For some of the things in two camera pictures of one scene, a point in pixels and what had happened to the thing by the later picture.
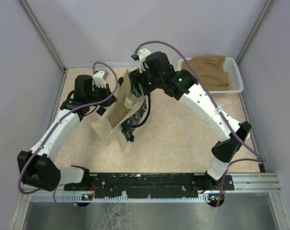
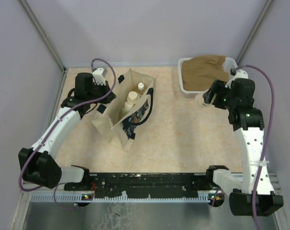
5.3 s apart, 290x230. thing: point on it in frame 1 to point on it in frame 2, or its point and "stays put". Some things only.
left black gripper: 106,97 stays put
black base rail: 161,185 stays put
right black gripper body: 134,81 to 212,92
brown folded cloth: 210,70 stays put
